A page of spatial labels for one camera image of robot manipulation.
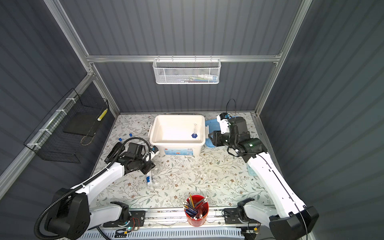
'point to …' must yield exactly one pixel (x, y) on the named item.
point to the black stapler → (111, 156)
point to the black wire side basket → (76, 118)
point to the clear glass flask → (157, 171)
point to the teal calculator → (250, 171)
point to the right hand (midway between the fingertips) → (213, 135)
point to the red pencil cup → (196, 209)
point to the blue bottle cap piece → (194, 135)
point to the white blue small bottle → (148, 179)
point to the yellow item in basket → (102, 115)
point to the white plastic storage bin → (178, 135)
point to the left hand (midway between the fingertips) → (151, 163)
